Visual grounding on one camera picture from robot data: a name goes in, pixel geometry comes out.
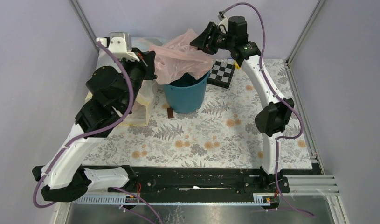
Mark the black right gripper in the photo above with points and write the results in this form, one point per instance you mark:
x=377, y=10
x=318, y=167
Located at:
x=202, y=42

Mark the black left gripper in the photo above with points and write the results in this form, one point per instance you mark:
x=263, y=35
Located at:
x=146, y=63

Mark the pink plastic trash bag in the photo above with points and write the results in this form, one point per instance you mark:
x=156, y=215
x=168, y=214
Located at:
x=177, y=57

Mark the teal plastic trash bin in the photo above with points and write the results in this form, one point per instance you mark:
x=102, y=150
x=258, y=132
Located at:
x=186, y=94

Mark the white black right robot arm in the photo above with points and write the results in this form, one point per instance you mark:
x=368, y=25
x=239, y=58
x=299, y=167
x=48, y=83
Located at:
x=231, y=34

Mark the large translucent yellow-trimmed bag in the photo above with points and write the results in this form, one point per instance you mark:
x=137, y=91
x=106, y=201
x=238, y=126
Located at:
x=145, y=99

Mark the black white checkerboard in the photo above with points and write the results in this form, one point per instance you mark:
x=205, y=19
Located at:
x=221, y=73

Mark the small brown wooden block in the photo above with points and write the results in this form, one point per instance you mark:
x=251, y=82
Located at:
x=170, y=113

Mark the floral patterned table mat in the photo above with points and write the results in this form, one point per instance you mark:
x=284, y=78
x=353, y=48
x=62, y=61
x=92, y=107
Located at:
x=221, y=134

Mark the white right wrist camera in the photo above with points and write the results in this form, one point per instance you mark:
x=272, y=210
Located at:
x=223, y=24

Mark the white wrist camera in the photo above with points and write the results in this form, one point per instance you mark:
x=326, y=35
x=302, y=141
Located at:
x=223, y=24
x=119, y=44

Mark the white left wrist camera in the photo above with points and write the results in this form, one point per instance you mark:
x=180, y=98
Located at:
x=119, y=44

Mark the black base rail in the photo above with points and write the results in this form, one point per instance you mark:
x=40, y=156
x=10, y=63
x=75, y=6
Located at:
x=202, y=185

